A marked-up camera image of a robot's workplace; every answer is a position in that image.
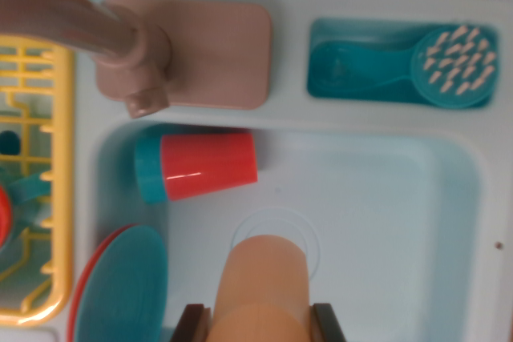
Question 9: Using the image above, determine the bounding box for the teal toy mug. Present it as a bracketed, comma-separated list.
[0, 171, 53, 239]

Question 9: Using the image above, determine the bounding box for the teal toy plate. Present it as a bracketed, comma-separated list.
[73, 224, 168, 342]

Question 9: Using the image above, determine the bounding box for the cream toy detergent bottle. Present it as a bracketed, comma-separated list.
[208, 234, 313, 342]

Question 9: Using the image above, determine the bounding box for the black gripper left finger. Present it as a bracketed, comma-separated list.
[170, 304, 213, 342]

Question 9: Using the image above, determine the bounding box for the light blue toy sink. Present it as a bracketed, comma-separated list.
[0, 0, 513, 342]

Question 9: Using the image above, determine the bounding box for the teal scrub brush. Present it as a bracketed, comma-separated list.
[311, 24, 501, 110]

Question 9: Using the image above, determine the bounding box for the yellow dish rack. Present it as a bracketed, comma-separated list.
[0, 35, 76, 327]

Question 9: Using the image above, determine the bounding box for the red toy tumbler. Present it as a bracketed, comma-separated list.
[160, 132, 259, 202]

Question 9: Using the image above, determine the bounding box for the teal toy tumbler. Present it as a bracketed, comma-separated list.
[134, 136, 169, 205]

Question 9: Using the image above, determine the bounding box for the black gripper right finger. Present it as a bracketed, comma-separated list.
[310, 302, 348, 342]

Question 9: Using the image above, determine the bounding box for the red toy mug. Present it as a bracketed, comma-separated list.
[0, 185, 15, 255]

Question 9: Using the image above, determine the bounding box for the red toy plate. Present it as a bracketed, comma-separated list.
[66, 222, 141, 342]

